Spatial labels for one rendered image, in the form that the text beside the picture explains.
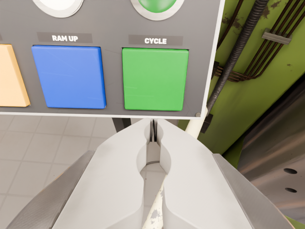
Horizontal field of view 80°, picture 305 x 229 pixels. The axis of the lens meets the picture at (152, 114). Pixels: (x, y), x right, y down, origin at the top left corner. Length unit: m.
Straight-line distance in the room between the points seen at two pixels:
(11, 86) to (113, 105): 0.12
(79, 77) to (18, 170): 1.26
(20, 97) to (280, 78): 0.55
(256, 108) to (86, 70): 0.55
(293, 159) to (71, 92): 0.44
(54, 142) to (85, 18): 1.25
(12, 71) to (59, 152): 1.14
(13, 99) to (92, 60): 0.12
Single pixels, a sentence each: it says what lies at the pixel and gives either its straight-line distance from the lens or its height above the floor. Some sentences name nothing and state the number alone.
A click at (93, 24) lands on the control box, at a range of 0.23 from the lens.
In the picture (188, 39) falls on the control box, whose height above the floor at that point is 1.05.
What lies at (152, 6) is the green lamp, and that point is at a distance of 0.21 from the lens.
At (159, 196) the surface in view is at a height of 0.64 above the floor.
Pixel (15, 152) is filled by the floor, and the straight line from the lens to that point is 1.53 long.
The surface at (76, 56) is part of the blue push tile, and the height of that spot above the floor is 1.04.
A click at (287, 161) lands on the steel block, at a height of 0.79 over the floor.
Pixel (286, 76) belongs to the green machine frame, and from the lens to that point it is 0.57.
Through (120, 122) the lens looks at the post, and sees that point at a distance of 0.54.
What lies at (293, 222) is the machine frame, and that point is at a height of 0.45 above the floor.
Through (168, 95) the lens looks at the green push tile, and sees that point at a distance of 0.23.
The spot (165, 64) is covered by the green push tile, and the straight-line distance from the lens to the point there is 0.22.
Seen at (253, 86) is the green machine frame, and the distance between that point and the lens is 0.60.
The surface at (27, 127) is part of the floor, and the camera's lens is 1.58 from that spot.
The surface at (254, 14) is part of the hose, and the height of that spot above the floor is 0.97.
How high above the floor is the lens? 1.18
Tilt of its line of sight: 58 degrees down
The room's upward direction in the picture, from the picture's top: 2 degrees clockwise
